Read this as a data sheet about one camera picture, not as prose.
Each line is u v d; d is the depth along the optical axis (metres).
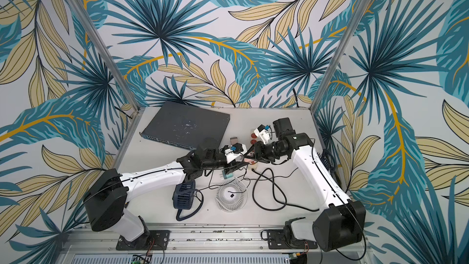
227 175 0.89
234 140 1.03
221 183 0.82
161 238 0.73
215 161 0.66
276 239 0.73
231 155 0.65
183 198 0.74
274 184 0.88
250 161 0.74
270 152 0.64
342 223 0.40
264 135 0.71
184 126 1.06
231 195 0.80
